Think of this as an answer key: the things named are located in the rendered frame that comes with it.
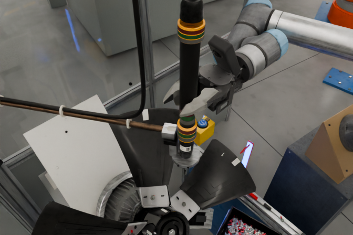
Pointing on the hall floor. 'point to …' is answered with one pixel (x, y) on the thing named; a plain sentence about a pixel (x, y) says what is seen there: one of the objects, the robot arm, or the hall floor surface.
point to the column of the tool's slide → (17, 200)
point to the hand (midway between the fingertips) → (176, 102)
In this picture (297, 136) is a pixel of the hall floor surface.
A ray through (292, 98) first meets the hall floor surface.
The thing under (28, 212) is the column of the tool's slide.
